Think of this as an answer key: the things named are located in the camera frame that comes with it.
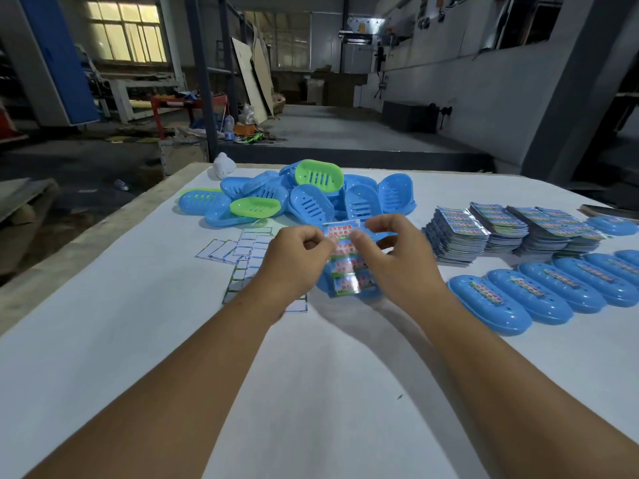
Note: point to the person's left hand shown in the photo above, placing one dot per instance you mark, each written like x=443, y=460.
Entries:
x=287, y=266

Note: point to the person's right hand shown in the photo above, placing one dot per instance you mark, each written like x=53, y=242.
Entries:
x=404, y=269

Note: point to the person's right thumb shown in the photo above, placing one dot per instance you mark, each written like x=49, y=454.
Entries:
x=362, y=251

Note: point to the person's left thumb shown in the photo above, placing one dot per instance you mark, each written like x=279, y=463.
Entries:
x=322, y=247

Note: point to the colourful sticker sheet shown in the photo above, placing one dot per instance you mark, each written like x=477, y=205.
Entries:
x=345, y=266

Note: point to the person's left forearm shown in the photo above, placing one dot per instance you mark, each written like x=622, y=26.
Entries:
x=164, y=389

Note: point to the person's right forearm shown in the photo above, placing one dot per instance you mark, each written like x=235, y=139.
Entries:
x=514, y=394

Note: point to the blue soap box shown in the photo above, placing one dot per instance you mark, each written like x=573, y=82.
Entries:
x=372, y=289

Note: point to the pile of open blue soap dishes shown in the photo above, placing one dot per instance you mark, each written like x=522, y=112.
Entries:
x=309, y=202

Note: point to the green soap dish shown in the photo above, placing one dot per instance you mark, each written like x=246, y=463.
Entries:
x=255, y=207
x=319, y=174

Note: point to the scattered white backing papers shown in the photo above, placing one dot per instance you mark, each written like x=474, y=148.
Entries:
x=239, y=254

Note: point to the stack of colourful sticker sheets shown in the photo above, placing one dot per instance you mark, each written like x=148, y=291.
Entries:
x=499, y=221
x=554, y=229
x=457, y=234

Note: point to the black box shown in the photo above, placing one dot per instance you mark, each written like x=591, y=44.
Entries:
x=409, y=117

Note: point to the leaning cardboard boards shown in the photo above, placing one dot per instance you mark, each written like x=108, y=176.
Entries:
x=254, y=77

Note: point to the row of labelled blue soap boxes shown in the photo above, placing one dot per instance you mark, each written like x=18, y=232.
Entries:
x=544, y=291

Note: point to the red metal cart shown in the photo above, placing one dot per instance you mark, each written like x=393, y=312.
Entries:
x=189, y=107

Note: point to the clear plastic bottle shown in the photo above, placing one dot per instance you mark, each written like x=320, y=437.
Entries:
x=121, y=185

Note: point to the grey machine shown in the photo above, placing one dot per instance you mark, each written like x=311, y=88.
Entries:
x=360, y=29

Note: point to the bright window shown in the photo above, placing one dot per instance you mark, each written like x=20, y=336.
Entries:
x=125, y=32

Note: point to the blue cabinet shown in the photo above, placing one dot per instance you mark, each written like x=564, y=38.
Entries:
x=57, y=59

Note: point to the dark steel post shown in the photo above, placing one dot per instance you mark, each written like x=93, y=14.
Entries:
x=202, y=74

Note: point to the white workbench frame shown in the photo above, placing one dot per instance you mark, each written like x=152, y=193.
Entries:
x=135, y=89

